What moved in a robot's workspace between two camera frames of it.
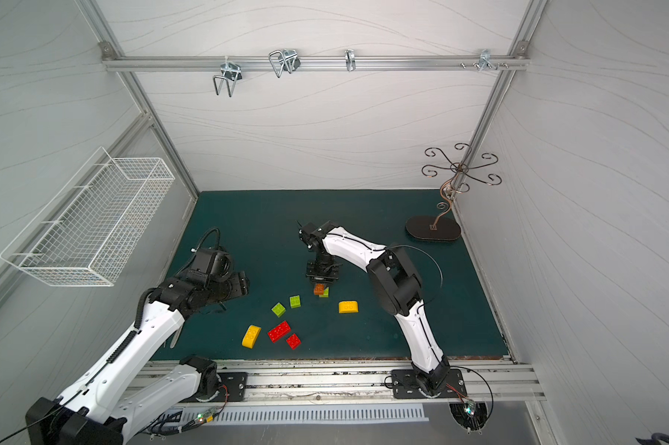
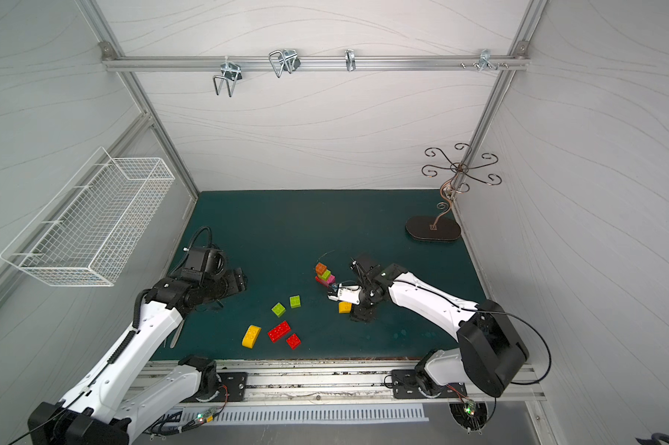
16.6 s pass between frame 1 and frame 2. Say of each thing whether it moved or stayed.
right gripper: moved
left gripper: stayed
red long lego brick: stayed
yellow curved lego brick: stayed
